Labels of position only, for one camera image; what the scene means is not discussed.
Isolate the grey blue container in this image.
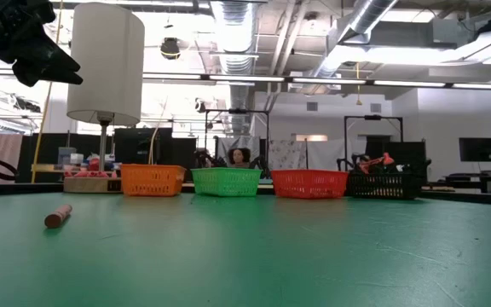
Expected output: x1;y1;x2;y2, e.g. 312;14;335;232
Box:
57;147;78;167

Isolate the green plastic basket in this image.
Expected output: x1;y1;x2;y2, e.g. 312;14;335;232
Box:
190;167;264;198

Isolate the black plastic basket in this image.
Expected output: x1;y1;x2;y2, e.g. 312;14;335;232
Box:
346;171;423;200

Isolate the metal lamp pole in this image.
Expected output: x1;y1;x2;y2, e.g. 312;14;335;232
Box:
97;113;114;172

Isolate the white patterned cloth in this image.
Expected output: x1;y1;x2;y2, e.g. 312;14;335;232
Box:
269;139;310;171

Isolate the black rig frame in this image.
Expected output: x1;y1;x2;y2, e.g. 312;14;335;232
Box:
343;113;405;171
204;108;271;170

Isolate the silver ceiling duct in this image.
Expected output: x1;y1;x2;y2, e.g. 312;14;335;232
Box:
311;0;400;82
210;0;257;113

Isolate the red tool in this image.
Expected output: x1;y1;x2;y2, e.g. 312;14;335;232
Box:
355;152;396;175

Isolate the black monitor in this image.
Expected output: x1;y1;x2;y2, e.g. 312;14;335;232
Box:
458;136;491;163

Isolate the ceiling light strip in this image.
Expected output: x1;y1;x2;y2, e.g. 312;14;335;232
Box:
373;79;447;88
209;74;287;83

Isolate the black partition panel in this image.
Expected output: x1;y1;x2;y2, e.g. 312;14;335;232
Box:
113;126;198;171
21;132;101;184

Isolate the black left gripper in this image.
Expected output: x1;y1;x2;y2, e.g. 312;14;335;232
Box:
0;0;84;88

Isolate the green table mat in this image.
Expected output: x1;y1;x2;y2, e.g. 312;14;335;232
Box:
0;191;491;307

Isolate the person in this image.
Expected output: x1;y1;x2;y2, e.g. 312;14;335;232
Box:
227;147;252;169

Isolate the dark desk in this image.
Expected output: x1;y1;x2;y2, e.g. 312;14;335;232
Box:
426;169;491;194

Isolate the brown crayon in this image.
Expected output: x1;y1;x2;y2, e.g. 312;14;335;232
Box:
43;204;74;229

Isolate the white cylindrical lamp shade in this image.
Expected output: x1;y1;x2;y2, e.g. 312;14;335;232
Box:
66;2;146;128

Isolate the yellow cable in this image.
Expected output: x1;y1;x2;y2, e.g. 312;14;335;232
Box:
30;0;66;184

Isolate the red plastic basket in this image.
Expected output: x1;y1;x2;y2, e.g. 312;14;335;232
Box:
270;169;350;200

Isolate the black ceiling device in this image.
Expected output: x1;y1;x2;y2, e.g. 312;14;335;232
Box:
159;37;182;61

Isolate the orange plastic basket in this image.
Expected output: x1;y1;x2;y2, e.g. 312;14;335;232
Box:
120;164;188;198

